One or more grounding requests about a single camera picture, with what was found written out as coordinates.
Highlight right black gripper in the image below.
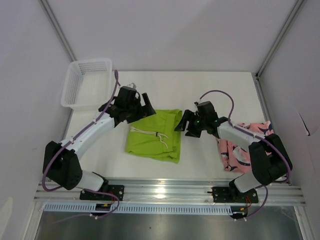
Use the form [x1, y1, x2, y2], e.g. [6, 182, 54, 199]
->
[174, 109, 207, 138]

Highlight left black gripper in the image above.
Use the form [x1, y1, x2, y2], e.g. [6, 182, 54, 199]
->
[126, 93, 156, 124]

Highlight lime green cloth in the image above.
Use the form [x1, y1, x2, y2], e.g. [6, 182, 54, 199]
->
[125, 109, 183, 164]

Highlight pink shark print shorts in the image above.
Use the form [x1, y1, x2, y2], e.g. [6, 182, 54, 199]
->
[216, 120, 274, 174]

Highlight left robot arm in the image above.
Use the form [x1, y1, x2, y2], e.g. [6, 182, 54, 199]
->
[42, 86, 156, 200]

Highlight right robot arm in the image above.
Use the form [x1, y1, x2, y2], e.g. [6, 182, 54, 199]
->
[174, 101, 293, 202]

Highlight white plastic basket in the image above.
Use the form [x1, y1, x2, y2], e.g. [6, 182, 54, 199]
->
[60, 58, 115, 111]

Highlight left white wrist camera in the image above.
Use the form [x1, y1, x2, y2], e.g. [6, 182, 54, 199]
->
[127, 82, 137, 89]

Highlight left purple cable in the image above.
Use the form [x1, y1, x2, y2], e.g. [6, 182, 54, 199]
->
[42, 69, 122, 222]

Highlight aluminium mounting rail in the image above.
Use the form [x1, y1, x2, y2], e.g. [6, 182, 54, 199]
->
[33, 178, 306, 207]

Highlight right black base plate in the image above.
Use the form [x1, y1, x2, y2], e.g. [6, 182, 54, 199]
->
[211, 186, 259, 204]

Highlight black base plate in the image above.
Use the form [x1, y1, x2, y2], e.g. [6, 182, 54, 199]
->
[211, 186, 259, 204]
[79, 184, 125, 201]

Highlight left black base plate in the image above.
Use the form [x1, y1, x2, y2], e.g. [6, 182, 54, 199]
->
[79, 184, 125, 201]

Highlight white slotted cable duct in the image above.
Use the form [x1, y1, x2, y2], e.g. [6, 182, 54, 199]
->
[43, 202, 248, 216]

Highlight right aluminium frame post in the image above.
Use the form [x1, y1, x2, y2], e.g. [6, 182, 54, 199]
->
[254, 0, 310, 81]

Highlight aluminium frame post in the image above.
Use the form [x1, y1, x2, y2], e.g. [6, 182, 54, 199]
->
[254, 0, 310, 81]
[38, 0, 77, 62]

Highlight left aluminium frame post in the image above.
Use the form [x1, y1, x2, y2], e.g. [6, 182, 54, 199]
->
[38, 0, 77, 62]

